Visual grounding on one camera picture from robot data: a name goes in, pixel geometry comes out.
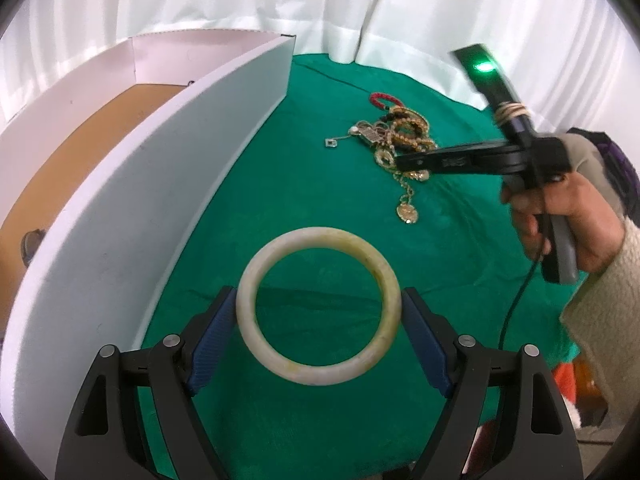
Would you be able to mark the person's right hand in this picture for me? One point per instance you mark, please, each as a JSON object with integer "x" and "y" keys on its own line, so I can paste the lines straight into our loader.
{"x": 585, "y": 220}

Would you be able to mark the white curtain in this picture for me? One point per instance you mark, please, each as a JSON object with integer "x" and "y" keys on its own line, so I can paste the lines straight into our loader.
{"x": 350, "y": 0}

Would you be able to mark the white cardboard box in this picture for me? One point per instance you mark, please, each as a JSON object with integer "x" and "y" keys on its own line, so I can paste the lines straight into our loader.
{"x": 125, "y": 210}

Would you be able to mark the silver square earrings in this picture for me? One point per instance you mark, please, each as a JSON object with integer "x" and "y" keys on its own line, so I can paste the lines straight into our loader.
{"x": 330, "y": 144}

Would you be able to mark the pale jade bangle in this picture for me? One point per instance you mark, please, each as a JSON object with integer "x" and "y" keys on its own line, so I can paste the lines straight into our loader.
{"x": 320, "y": 377}

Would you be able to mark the grey purple garment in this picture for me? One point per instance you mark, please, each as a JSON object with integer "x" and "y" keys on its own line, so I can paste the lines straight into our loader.
{"x": 607, "y": 160}

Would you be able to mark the black wristwatch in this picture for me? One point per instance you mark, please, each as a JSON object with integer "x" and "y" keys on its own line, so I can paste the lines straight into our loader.
{"x": 32, "y": 246}

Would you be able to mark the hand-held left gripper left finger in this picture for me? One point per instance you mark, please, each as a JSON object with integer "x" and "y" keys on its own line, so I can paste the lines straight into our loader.
{"x": 212, "y": 340}

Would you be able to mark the green cloth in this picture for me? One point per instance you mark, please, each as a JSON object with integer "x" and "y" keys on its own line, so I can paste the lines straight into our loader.
{"x": 325, "y": 185}

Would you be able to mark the orange red packet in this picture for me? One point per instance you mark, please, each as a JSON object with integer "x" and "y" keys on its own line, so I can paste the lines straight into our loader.
{"x": 575, "y": 385}

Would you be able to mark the person's right forearm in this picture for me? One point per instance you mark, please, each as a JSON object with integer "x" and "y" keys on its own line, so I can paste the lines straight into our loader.
{"x": 610, "y": 330}

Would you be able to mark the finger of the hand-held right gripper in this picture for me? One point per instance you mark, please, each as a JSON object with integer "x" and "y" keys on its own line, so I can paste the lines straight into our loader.
{"x": 440, "y": 161}

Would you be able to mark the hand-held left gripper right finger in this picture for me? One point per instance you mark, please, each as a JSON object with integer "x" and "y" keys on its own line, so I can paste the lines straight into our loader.
{"x": 425, "y": 340}

